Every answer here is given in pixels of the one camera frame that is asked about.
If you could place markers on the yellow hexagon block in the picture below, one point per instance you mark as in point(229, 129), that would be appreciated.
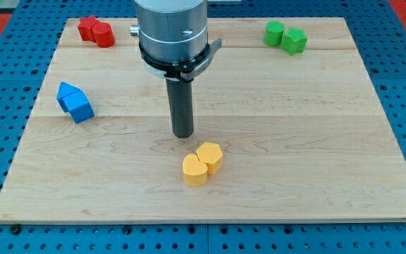
point(212, 155)

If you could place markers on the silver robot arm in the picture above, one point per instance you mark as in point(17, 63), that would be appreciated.
point(174, 45)

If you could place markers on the green star block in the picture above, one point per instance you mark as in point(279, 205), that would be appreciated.
point(294, 41)

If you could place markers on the green cylinder block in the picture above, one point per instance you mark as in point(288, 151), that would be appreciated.
point(273, 34)

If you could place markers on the blue cube block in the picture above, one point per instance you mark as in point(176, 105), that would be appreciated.
point(79, 107)

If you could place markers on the black clamp ring mount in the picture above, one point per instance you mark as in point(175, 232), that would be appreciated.
point(183, 71)

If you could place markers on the yellow heart block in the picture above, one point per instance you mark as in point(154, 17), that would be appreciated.
point(194, 171)

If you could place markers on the red star block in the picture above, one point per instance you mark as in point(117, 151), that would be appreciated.
point(85, 28)

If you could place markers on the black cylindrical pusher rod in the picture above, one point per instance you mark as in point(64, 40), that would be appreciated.
point(180, 105)

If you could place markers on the red cylinder block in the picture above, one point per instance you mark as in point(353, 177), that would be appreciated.
point(103, 35)

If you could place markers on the blue triangle block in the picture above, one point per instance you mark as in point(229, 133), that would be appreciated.
point(65, 93)

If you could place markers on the wooden board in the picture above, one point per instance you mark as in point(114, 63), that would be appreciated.
point(304, 137)

